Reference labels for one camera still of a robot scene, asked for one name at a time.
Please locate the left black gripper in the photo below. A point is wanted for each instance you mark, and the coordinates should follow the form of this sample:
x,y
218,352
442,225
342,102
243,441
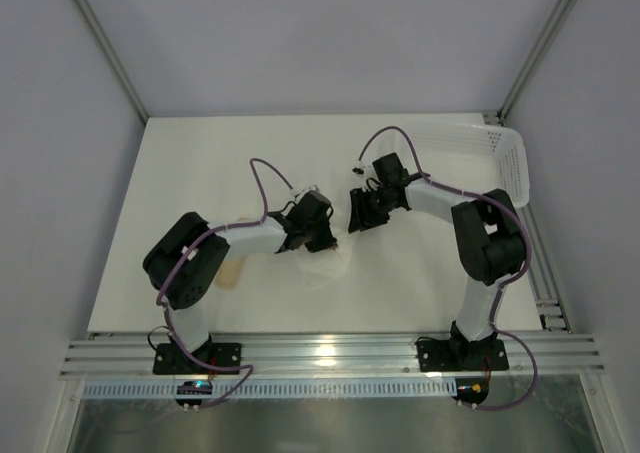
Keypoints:
x,y
322,230

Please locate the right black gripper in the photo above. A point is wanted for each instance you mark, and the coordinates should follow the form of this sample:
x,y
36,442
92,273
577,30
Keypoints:
x,y
363,211

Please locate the white paper napkin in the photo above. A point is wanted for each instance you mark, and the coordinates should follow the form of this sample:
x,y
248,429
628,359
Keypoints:
x,y
323,267

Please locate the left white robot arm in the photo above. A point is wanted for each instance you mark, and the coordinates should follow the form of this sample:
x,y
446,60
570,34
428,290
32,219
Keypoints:
x,y
184,263

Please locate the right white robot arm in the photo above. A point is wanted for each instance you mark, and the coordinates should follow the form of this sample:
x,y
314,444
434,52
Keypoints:
x,y
492,248

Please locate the beige utensil case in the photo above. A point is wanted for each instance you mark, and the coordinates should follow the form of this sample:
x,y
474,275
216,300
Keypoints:
x,y
230,270

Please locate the white plastic basket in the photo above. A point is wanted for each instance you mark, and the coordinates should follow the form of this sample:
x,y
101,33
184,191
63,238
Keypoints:
x,y
473,157

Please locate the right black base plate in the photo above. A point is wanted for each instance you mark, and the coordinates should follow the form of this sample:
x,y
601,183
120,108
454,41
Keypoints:
x,y
458,355

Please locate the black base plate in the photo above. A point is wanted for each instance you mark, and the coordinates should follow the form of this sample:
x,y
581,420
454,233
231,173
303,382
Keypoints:
x,y
225,355
458,355

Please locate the right aluminium frame post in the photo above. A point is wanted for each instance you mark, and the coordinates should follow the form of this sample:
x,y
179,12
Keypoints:
x,y
544,40

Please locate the aluminium frame post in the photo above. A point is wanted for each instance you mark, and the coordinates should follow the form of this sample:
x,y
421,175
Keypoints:
x,y
544,40
111,57

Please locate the white slotted cable duct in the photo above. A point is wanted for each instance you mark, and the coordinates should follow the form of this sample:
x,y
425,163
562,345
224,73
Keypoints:
x,y
261,388

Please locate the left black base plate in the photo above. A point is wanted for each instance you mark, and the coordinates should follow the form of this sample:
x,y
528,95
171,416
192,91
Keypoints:
x,y
225,355

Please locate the right side aluminium rail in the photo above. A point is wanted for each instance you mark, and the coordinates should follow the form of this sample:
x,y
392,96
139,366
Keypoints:
x,y
545,286

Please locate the aluminium mounting rail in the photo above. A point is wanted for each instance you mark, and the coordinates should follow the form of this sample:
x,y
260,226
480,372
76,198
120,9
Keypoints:
x,y
330,355

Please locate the left aluminium frame post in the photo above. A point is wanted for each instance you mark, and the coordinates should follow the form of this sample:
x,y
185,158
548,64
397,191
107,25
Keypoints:
x,y
111,57

